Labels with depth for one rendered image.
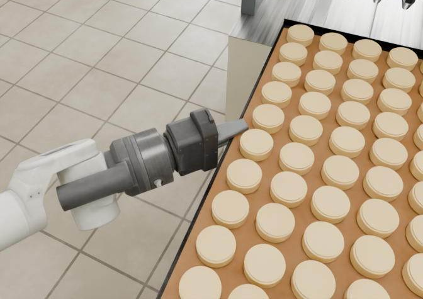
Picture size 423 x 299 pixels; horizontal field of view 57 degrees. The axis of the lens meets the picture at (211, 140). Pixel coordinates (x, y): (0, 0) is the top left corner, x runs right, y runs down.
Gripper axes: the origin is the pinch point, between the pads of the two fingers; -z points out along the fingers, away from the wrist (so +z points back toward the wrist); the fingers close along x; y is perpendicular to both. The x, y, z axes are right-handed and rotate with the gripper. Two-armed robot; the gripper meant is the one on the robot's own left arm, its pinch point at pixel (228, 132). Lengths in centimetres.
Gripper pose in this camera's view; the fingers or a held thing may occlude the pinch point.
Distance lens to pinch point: 62.0
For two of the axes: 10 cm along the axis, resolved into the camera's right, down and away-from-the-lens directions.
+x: 0.0, -6.0, -8.0
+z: -9.2, 3.2, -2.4
